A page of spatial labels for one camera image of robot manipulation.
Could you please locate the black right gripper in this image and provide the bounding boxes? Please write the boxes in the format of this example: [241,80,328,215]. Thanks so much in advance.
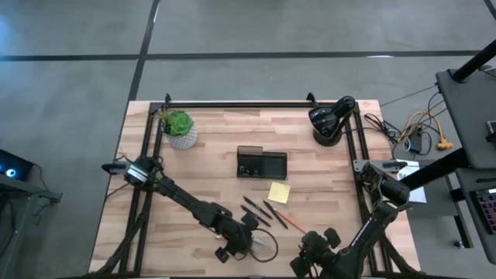
[289,227,343,279]

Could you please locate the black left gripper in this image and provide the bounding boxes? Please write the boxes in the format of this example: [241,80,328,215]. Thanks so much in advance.
[214,212,260,265]

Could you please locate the black pen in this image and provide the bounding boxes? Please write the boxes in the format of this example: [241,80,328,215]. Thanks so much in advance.
[240,205,272,228]
[263,199,289,230]
[243,195,273,220]

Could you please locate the orange pencil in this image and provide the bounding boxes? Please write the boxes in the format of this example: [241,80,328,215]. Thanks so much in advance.
[273,206,308,234]

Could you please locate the yellow sticky note pad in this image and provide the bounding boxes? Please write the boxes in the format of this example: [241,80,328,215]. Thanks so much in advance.
[267,181,291,205]

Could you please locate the black mesh desk organizer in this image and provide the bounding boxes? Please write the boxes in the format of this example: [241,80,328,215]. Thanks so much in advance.
[236,145,289,181]

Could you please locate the grey metal mounting plate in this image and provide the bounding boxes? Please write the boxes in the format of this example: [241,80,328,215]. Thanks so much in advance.
[352,158,408,174]

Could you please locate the white triangle-pattern plant pot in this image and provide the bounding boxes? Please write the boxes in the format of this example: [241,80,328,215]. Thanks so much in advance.
[164,123,199,151]

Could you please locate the white paper sheet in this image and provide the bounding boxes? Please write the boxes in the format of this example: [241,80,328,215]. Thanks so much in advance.
[394,158,428,205]

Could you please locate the green succulent plant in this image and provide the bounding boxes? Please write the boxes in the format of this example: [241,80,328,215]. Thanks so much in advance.
[158,109,195,137]

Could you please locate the black gooseneck desk lamp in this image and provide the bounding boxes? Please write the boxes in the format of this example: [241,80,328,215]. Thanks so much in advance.
[308,95,357,148]

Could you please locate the black stand beam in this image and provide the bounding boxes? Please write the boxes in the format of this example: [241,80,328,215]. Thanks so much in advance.
[398,147,472,191]

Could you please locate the black power adapter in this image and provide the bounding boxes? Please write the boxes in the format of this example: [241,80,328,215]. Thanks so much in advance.
[408,127,425,154]

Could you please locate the backlit keyboard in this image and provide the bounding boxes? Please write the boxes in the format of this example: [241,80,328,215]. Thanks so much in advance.
[470,188,496,236]

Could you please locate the grey side table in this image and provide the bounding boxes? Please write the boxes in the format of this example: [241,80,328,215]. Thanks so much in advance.
[435,68,496,170]

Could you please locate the grey equipment stand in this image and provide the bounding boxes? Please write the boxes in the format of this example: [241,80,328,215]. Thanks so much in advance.
[0,174,64,207]

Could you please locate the black box with blue light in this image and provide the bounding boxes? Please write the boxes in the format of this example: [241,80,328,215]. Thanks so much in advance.
[0,149,35,181]

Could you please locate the black pole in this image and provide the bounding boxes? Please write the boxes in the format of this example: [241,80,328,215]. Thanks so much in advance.
[451,38,496,84]

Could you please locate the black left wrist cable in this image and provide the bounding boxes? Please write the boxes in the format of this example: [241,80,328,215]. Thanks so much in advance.
[249,228,280,264]

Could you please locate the black table frame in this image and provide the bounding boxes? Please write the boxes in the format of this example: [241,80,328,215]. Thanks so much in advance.
[92,92,422,279]

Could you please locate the black lamp cable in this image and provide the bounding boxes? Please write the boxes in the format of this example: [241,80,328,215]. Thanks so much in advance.
[340,112,402,146]

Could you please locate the yellow cable with plug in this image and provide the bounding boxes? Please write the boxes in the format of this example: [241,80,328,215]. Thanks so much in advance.
[398,110,455,152]

